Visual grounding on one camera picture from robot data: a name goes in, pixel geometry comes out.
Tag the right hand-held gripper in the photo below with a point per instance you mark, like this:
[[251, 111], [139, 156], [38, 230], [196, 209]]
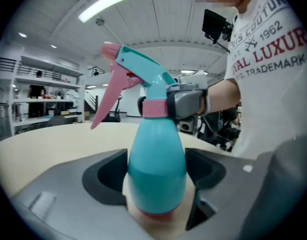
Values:
[[196, 80]]

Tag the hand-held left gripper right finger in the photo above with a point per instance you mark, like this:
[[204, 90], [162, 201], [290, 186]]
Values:
[[226, 184]]

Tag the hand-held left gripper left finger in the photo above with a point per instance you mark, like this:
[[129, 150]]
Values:
[[68, 184]]

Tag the teal and pink spray nozzle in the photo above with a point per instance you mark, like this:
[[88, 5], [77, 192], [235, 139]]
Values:
[[143, 66]]

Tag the black monitor on arm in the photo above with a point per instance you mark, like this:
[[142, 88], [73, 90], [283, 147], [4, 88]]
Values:
[[213, 25]]

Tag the person's right forearm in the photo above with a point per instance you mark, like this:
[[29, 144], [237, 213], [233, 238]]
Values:
[[223, 96]]

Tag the person's right hand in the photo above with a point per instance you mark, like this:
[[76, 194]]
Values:
[[203, 106]]

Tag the grey speaker box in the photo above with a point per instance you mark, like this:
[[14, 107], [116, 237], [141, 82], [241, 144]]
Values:
[[186, 126]]

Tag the black swivel chair with bag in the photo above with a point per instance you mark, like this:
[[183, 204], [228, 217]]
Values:
[[218, 131]]

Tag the wooden staircase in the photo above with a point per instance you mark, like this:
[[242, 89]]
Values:
[[89, 101]]

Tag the round ceiling sensor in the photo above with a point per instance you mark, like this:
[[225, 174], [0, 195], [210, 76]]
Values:
[[99, 21]]

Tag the white shelf unit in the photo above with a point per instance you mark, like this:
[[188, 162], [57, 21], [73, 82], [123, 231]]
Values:
[[43, 80]]

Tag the person's white printed shirt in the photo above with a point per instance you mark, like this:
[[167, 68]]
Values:
[[268, 84]]

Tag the long ceiling light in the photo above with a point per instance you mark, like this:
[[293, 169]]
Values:
[[106, 2]]

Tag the round ceiling downlight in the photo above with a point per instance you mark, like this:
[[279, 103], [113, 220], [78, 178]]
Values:
[[53, 46], [22, 35]]

